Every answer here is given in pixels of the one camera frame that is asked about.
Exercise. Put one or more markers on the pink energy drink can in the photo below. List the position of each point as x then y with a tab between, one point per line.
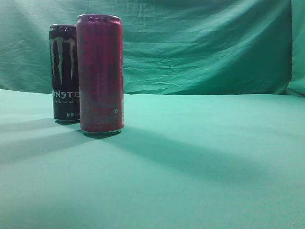
100	71

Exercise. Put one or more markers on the green table cloth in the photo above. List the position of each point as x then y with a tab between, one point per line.
181	162

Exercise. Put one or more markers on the green backdrop cloth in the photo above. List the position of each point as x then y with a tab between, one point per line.
181	47

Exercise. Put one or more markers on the black Monster energy can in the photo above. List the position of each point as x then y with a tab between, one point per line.
64	73

